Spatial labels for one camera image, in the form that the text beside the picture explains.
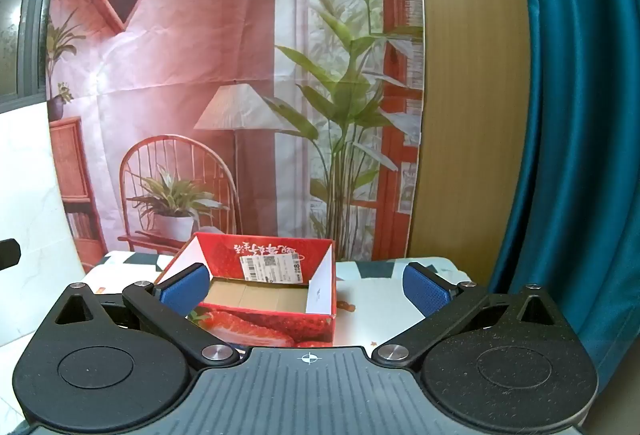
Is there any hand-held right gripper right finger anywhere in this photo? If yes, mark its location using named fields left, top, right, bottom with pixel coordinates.
left=371, top=261, right=576, bottom=367

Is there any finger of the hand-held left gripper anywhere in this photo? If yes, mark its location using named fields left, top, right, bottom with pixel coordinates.
left=0, top=239, right=21, bottom=272

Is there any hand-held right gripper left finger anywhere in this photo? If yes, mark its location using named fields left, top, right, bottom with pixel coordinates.
left=37, top=261, right=241, bottom=368

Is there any red strawberry cardboard box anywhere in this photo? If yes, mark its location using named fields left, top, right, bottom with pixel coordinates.
left=154, top=231, right=336, bottom=347

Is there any cartoon printed tablecloth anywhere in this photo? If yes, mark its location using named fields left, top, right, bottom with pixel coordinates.
left=82, top=250, right=471, bottom=352

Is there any white marble board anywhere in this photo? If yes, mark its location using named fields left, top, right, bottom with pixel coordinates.
left=0, top=100, right=108, bottom=348

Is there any wooden panel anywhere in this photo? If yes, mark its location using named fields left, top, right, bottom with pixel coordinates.
left=407, top=0, right=543, bottom=288

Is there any printed room scene backdrop cloth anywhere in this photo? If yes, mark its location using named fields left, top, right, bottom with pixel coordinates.
left=45, top=0, right=426, bottom=263

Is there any teal curtain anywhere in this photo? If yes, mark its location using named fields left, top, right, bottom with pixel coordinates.
left=487, top=0, right=640, bottom=386

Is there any dark window with grey frame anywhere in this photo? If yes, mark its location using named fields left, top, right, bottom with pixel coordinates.
left=0, top=0, right=71, bottom=113

